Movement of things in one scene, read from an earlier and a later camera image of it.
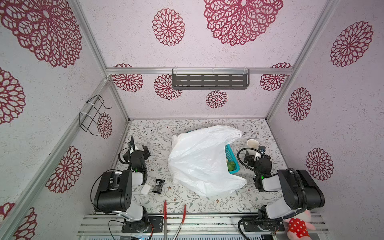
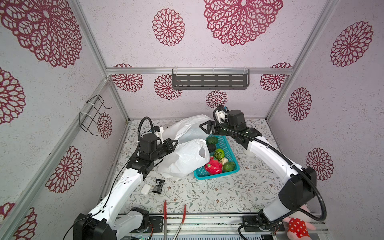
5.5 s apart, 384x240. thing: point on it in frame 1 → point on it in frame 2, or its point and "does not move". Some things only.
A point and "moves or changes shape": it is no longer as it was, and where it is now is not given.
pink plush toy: x=299 y=225 does not move
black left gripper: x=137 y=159 → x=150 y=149
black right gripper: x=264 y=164 → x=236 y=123
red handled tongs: x=165 y=216 does not move
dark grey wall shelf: x=210 y=78 does not move
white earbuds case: x=145 y=189 does not move
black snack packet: x=159 y=186 does not move
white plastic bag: x=197 y=161 moves or changes shape
